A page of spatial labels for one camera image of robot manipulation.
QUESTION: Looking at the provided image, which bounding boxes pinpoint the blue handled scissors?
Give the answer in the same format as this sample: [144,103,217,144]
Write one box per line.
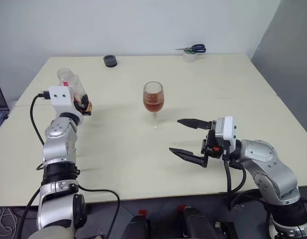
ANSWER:
[174,44,207,54]

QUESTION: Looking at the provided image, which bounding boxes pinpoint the dark rounded shape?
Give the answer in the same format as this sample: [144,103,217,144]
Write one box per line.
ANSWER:
[182,207,215,239]
[127,213,151,239]

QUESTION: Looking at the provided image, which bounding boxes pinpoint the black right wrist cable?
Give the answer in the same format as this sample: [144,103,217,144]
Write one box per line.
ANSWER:
[223,155,247,212]

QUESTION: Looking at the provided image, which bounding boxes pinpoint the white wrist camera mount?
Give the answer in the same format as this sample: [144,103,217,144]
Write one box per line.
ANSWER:
[49,85,85,125]
[215,116,238,152]

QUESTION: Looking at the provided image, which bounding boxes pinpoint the white cable bundle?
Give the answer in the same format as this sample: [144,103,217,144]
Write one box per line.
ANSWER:
[0,206,19,236]

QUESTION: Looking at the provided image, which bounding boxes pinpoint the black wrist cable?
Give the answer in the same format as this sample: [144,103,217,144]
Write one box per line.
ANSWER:
[29,91,51,146]
[223,155,247,212]

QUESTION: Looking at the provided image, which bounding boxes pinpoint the white tape roll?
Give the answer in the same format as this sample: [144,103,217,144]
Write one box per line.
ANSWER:
[182,49,198,63]

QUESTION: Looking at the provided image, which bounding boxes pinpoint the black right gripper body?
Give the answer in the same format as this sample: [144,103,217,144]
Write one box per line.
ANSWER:
[200,120,230,161]

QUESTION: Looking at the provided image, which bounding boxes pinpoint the clear plastic drink bottle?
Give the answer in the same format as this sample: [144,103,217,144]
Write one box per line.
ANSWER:
[56,67,94,117]

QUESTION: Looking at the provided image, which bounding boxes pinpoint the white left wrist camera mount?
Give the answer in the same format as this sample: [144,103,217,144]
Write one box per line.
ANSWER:
[49,85,85,125]

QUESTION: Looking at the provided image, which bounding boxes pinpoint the black round disc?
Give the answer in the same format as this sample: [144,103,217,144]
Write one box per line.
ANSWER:
[102,55,118,68]

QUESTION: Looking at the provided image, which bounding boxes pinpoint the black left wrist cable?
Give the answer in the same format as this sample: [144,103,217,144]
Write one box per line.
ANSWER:
[29,91,51,146]

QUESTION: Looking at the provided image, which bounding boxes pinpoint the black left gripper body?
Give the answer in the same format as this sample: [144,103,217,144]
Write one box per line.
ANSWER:
[73,100,93,118]

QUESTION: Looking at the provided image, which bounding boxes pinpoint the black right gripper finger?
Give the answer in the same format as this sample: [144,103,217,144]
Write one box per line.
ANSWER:
[177,118,213,130]
[169,147,210,169]

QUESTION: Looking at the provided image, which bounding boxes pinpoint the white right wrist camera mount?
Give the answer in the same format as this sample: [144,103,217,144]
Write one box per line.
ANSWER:
[215,116,238,152]

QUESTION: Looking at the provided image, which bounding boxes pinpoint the wine glass with brown drink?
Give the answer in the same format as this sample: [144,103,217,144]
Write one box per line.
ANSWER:
[142,81,164,130]

